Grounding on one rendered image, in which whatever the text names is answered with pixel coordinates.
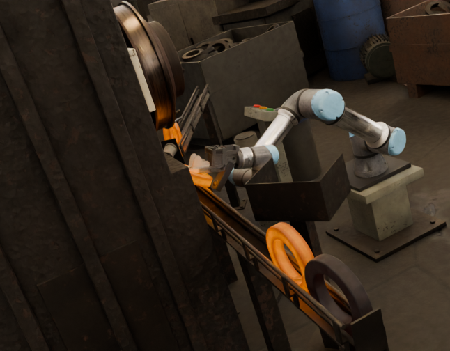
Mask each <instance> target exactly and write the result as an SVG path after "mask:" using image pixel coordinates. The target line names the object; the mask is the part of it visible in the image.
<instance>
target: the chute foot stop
mask: <svg viewBox="0 0 450 351"><path fill-rule="evenodd" d="M350 328H351V332H352V338H353V342H354V345H355V351H383V350H385V349H387V340H386V336H385V328H384V324H383V319H382V312H381V308H380V307H378V308H376V309H374V310H372V311H371V312H369V313H367V314H366V315H364V316H362V317H360V318H359V319H357V320H355V321H354V322H351V323H350Z"/></svg>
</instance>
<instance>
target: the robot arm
mask: <svg viewBox="0 0 450 351"><path fill-rule="evenodd" d="M342 99H343V98H342V96H341V95H340V94H339V93H338V92H336V91H333V90H330V89H308V88H306V89H302V90H300V91H298V92H296V93H294V94H293V95H291V96H290V97H289V98H288V99H287V100H286V101H285V102H284V103H283V104H282V106H281V107H280V108H279V110H278V115H277V117H276V118H275V119H274V120H273V122H272V123H271V125H270V126H269V127H268V128H267V129H266V131H265V132H264V134H263V135H262V137H261V138H260V139H259V140H258V142H257V143H256V145H255V146H253V147H246V148H240V146H237V145H235V144H232V145H225V146H219V145H216V146H205V158H206V161H205V160H204V159H201V157H200V156H199V155H196V154H195V153H194V154H191V156H190V160H189V166H188V167H189V171H191V172H193V173H212V172H219V173H218V174H217V176H216V178H215V180H214V182H213V183H212V185H211V187H212V188H213V189H215V190H217V191H218V192H220V191H221V190H222V188H223V186H224V185H225V183H226V181H227V179H229V181H230V182H231V183H232V184H234V185H236V186H238V187H244V188H245V183H246V182H247V181H248V180H249V179H250V178H251V177H252V176H253V175H254V174H255V173H256V172H257V171H258V170H259V169H260V168H261V167H262V166H263V165H264V164H265V163H266V162H267V161H268V160H269V159H270V158H271V157H272V159H273V162H274V164H276V163H277V162H278V159H279V152H278V150H277V146H278V145H279V144H280V143H281V141H282V140H283V139H284V137H285V136H286V135H287V133H288V132H289V131H290V129H291V128H292V126H294V125H297V124H298V123H299V122H300V121H301V120H302V119H304V118H311V119H316V120H319V121H320V122H322V123H324V124H326V125H337V126H339V127H341V128H343V129H344V130H346V131H348V132H349V138H350V141H351V144H352V150H353V153H354V156H355V163H354V173H355V175H356V176H357V177H360V178H370V177H373V176H378V175H380V174H381V173H384V172H385V171H386V170H387V168H388V166H387V162H386V160H385V158H384V157H383V156H382V154H386V155H399V154H400V153H401V152H402V151H403V149H404V147H405V142H406V138H405V132H404V131H403V130H402V129H399V128H394V127H390V126H388V125H387V124H385V123H382V122H377V123H376V122H374V121H372V120H371V119H369V118H367V117H365V116H363V115H361V114H360V113H358V112H356V111H355V110H353V109H351V108H349V107H347V106H346V104H345V102H344V101H343V100H342Z"/></svg>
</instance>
